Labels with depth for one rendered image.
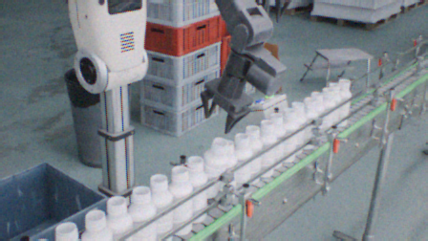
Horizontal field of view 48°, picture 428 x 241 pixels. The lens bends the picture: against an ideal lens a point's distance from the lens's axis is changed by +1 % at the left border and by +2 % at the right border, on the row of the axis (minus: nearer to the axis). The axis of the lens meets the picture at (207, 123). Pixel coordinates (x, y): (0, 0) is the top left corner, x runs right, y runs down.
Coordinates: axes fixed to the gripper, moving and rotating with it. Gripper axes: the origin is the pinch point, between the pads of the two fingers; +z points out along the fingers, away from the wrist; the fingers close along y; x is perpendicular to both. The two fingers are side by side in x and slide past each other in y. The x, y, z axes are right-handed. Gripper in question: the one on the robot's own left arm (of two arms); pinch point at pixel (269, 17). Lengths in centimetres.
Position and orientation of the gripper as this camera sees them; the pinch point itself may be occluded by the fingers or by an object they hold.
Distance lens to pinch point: 153.0
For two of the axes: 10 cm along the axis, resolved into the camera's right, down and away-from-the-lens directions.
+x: -6.5, 3.0, -7.0
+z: -0.3, 9.1, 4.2
